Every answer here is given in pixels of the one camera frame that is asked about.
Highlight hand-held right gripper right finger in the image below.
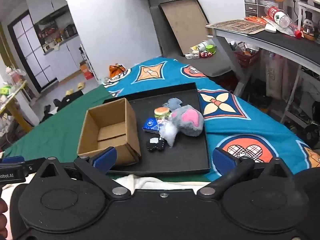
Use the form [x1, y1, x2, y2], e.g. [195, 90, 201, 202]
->
[197, 147, 292, 200]

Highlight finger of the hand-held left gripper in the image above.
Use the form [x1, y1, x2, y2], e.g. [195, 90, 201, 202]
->
[0, 156, 47, 174]

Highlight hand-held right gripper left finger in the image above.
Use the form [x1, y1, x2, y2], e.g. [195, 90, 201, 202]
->
[41, 147, 132, 201]

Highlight brown cardboard box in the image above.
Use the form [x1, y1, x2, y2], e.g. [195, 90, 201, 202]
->
[77, 97, 142, 167]

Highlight black tray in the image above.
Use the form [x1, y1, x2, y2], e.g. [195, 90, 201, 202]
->
[102, 82, 210, 175]

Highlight grey plush toy pink ear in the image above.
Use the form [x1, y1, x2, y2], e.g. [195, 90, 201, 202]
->
[168, 104, 205, 137]

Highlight clear bag of white stuffing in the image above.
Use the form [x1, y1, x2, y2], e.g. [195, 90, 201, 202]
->
[158, 119, 178, 147]

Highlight hamburger toy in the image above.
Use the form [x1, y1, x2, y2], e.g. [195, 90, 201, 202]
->
[154, 107, 171, 119]

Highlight person's left hand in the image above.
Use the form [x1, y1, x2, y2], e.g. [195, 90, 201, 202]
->
[0, 198, 8, 238]

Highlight blue patterned blanket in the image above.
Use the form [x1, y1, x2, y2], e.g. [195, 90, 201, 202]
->
[104, 57, 320, 183]

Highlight green cloth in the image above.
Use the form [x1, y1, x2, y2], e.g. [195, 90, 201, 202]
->
[2, 85, 210, 183]

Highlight white fleece cloth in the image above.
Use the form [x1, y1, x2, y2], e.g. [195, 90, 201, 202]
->
[0, 174, 210, 240]

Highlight blue packet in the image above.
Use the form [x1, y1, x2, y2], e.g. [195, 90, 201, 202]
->
[142, 117, 158, 132]

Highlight black shoes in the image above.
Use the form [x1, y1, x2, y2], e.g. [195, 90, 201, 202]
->
[43, 104, 55, 117]

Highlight yellow table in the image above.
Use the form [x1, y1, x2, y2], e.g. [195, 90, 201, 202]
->
[0, 80, 33, 130]

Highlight black bag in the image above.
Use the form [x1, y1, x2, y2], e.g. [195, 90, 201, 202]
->
[54, 90, 84, 110]

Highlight orange carton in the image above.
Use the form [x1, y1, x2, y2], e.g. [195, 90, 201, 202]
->
[79, 64, 94, 80]

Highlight orange bag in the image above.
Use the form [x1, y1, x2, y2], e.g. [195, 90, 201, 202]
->
[109, 64, 127, 78]

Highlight black fan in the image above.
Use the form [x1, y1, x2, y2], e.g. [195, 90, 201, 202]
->
[299, 124, 320, 148]

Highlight grey folding mattress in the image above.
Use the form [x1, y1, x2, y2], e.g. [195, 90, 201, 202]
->
[149, 0, 232, 78]

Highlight white rack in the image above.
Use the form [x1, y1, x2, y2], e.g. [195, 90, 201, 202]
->
[79, 44, 97, 80]

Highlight white lower kitchen cabinet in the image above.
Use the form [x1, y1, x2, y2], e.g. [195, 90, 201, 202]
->
[44, 35, 87, 82]

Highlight white kitchen cabinet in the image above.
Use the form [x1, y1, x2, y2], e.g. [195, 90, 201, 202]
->
[44, 35, 87, 82]
[25, 0, 68, 24]

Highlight red basket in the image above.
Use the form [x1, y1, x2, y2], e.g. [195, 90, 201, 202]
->
[234, 41, 260, 68]

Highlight black framed sliding door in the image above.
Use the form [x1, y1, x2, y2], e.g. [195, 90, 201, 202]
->
[7, 10, 58, 92]

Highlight grey desk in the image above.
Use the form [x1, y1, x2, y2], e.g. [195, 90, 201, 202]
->
[205, 20, 320, 75]

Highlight brown patterned board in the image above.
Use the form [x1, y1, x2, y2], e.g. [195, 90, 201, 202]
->
[205, 19, 267, 34]

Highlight water bottle red label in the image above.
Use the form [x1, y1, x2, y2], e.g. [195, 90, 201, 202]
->
[264, 5, 303, 38]

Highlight panda figure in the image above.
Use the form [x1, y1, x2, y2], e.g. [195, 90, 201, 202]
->
[302, 19, 316, 35]

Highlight grey drawer unit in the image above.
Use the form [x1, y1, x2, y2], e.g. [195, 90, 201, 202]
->
[243, 0, 285, 18]

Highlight white upper kitchen cabinet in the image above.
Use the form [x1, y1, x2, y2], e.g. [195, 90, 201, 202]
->
[25, 0, 68, 24]

